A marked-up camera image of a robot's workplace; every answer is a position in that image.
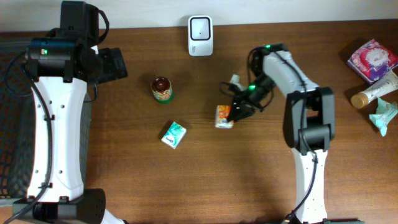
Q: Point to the mint green wipes pack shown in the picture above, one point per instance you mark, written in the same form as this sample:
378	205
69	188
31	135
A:
385	112

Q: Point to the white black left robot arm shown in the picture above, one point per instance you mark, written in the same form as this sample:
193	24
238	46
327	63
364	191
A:
59	68

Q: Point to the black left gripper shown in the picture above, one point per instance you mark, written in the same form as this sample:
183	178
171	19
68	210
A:
107	73

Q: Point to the teal tissue pack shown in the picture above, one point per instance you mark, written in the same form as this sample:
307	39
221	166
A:
174	135

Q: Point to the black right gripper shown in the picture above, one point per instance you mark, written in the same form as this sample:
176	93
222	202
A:
243	103

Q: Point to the red purple pad package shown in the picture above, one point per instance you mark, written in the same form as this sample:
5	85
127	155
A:
372	61

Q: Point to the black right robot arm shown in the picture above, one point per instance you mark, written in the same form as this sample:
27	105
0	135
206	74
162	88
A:
308	126

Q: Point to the grey plastic mesh basket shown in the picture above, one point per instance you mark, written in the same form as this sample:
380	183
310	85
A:
18	129

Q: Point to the orange tissue pack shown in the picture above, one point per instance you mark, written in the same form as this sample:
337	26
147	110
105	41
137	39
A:
221	115

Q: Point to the brown lid sauce jar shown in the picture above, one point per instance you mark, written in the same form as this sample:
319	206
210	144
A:
162	90

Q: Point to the cream tube gold cap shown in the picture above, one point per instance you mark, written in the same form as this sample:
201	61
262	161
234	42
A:
387	84

